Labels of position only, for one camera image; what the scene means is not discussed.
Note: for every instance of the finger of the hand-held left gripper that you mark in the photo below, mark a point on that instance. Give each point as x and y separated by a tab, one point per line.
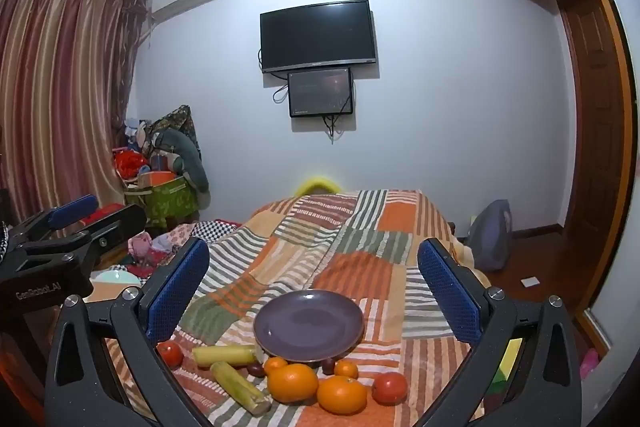
120	223
75	209

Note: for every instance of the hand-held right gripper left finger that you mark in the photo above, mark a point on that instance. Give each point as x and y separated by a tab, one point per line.
176	294

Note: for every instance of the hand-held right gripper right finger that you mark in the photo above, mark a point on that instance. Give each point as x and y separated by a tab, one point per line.
449	294

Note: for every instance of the red tomato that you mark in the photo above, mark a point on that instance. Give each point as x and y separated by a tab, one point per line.
171	353

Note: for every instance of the red apple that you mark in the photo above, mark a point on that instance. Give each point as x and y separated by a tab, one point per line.
389	388

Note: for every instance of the small tangerine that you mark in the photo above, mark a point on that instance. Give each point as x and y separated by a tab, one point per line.
346	369
275	365

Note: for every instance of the purple round plate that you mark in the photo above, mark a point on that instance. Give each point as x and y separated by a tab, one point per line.
307	324

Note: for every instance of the large orange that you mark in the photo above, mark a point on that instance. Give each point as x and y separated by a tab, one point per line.
292	383
342	395

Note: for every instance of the red cloth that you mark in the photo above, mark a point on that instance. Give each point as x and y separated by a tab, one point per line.
102	213

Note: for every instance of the pink clothing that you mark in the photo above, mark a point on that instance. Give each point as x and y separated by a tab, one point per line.
145	247

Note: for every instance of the green patterned box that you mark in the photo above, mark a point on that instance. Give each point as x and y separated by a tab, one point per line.
167	202

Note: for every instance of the light green round lid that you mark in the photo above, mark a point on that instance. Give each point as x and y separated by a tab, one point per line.
117	278

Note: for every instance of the floral bed sheet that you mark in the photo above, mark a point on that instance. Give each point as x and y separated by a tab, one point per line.
177	234

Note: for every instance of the orange box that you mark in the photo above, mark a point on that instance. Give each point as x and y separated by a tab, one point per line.
160	179

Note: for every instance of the red plastic bag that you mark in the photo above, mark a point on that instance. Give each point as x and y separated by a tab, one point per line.
131	164

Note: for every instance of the grey bag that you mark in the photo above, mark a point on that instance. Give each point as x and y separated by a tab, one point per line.
490	237

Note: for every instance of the checkered cloth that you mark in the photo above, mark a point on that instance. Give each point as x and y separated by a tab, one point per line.
217	229

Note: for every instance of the white paper sheet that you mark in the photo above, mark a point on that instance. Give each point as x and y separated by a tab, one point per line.
530	282

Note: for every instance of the yellow bed sheet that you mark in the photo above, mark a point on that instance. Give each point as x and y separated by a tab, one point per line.
511	359

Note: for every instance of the grey plush toy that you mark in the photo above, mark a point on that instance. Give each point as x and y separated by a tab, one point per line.
187	152

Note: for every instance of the striped brown curtain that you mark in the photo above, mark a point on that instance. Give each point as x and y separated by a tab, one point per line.
60	97

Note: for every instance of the dark floral cloth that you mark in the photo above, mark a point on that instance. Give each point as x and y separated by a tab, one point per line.
175	119

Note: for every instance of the striped patchwork blanket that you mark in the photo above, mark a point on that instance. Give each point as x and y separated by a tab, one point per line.
320	247

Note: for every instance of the pink object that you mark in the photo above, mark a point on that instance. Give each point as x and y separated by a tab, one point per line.
590	363

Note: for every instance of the yellow round object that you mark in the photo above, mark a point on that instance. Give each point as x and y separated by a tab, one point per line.
316	184

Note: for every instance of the brown wooden door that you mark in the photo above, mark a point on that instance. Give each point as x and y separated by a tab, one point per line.
595	132

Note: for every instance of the small black monitor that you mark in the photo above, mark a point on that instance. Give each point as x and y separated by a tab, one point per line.
320	92

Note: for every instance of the black wall television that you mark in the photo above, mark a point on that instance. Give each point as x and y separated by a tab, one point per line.
317	36

